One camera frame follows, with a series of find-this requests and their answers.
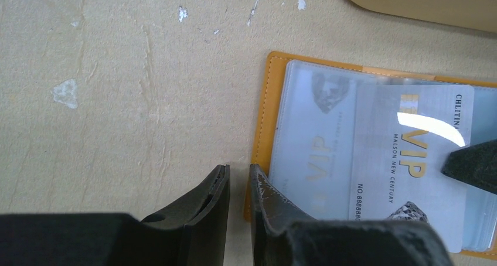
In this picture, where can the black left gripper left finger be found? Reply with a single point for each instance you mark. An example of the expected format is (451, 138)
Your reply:
(195, 225)

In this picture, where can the orange oval tray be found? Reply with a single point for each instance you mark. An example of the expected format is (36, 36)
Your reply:
(471, 14)

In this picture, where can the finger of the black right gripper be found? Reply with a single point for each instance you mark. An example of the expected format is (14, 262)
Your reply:
(474, 165)

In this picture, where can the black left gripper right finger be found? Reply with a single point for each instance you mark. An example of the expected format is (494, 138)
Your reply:
(271, 214)

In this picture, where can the orange leather card holder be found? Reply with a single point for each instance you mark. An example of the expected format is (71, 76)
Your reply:
(403, 241)

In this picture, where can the silver VIP credit card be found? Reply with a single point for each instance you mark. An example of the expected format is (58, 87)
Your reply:
(311, 160)

